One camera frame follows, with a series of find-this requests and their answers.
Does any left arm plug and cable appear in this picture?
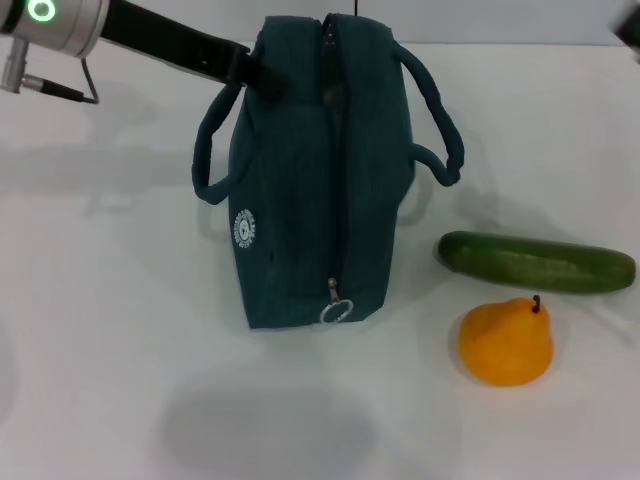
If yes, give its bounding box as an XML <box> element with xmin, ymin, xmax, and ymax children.
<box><xmin>0</xmin><ymin>38</ymin><xmax>101</xmax><ymax>105</ymax></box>

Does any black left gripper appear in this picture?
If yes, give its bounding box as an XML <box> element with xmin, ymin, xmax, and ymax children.
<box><xmin>94</xmin><ymin>0</ymin><xmax>289</xmax><ymax>99</ymax></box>

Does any teal fabric lunch bag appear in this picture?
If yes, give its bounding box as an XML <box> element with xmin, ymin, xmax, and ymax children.
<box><xmin>192</xmin><ymin>12</ymin><xmax>466</xmax><ymax>332</ymax></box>

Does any green cucumber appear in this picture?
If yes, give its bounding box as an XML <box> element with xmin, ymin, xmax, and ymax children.
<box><xmin>438</xmin><ymin>230</ymin><xmax>636</xmax><ymax>296</ymax></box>

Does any orange yellow pear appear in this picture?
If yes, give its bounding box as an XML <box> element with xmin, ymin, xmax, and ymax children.
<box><xmin>458</xmin><ymin>294</ymin><xmax>555</xmax><ymax>388</ymax></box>

